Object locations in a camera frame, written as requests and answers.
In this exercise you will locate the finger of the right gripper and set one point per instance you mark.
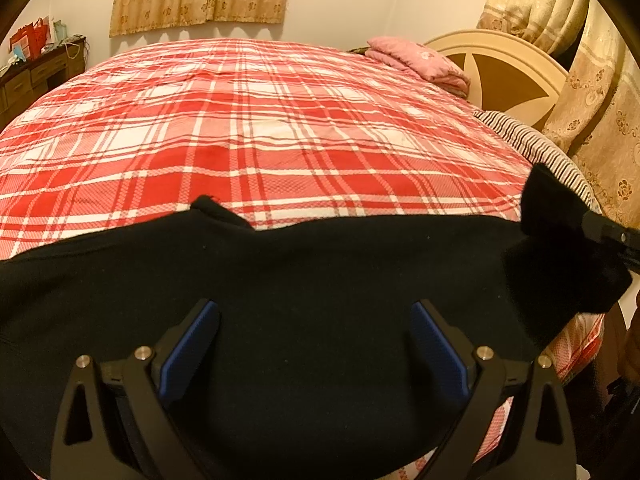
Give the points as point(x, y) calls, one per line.
point(625, 242)

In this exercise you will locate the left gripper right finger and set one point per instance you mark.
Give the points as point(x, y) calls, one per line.
point(511, 419)

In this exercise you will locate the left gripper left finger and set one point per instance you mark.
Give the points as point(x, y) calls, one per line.
point(112, 421)

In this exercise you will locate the black pants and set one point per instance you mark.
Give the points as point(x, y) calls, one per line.
point(313, 374)

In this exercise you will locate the beige side curtain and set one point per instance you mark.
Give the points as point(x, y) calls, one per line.
point(596, 120)

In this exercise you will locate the striped pillow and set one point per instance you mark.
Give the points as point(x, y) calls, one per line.
point(538, 149)

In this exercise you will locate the cream wooden headboard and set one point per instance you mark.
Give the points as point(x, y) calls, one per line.
point(507, 73)

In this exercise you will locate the red plaid bed cover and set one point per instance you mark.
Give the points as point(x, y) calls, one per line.
point(277, 132)

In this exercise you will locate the dark wooden desk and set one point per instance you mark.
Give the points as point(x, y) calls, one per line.
point(22, 85)

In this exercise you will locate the red gift bag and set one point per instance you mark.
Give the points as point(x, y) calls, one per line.
point(32, 38)

